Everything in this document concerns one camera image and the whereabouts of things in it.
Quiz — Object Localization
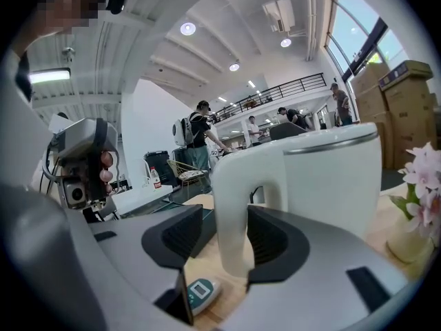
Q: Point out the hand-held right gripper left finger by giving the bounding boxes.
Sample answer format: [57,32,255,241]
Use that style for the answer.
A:
[88,203,205,326]

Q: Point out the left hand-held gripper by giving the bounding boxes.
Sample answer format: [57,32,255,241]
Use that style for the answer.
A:
[50,117,121,203]

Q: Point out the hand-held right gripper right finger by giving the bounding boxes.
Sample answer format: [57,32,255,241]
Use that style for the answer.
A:
[215,204,420,331]

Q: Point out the white electric kettle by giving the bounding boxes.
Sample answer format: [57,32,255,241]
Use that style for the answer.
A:
[210,121,384,279]

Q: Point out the person's left hand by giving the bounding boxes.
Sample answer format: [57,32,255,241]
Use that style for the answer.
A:
[99,149,116,195]

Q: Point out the white table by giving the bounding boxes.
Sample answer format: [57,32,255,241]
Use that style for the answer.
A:
[112,183,174,217]

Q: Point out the person's cream sweatshirt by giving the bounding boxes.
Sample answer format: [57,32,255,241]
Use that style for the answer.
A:
[0,46,53,199]

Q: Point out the long tube ceiling light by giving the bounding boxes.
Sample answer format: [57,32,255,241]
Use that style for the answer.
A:
[28,67,72,85]

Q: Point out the red label water bottle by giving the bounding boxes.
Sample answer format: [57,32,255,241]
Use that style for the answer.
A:
[148,166,163,191]

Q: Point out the dark green box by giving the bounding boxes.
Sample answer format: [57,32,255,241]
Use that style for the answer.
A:
[191,207,218,259]

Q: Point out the green white digital device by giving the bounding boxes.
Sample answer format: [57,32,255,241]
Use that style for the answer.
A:
[187,277,223,317]

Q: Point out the black bin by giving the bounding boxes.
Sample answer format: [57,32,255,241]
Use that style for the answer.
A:
[143,150,174,186]

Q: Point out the white backpack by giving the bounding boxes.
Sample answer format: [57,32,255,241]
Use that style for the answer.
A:
[172,118,194,148]

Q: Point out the cream vase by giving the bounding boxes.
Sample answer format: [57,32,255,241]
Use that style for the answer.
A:
[384,215,436,265]

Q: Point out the person's head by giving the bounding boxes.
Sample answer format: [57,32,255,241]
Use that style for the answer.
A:
[20,0,111,53]

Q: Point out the pink flowers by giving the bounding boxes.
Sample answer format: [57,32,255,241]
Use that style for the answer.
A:
[390,141,441,241]

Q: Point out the stack of cardboard boxes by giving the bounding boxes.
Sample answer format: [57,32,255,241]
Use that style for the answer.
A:
[347,59,441,171]

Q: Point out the black mezzanine railing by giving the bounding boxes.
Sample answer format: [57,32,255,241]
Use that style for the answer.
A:
[212,72,327,124]

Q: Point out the white ceiling air conditioner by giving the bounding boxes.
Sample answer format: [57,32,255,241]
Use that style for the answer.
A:
[261,0,297,34]

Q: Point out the large window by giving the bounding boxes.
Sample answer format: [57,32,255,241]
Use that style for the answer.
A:
[325,0,411,84]

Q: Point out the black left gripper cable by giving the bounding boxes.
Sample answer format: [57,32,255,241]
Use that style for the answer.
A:
[40,142,65,188]

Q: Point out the grey fisheye camera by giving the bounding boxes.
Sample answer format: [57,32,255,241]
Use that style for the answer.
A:
[63,180,88,209]

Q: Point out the gold wire chair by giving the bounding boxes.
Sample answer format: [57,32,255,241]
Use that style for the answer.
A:
[166,159,210,190]

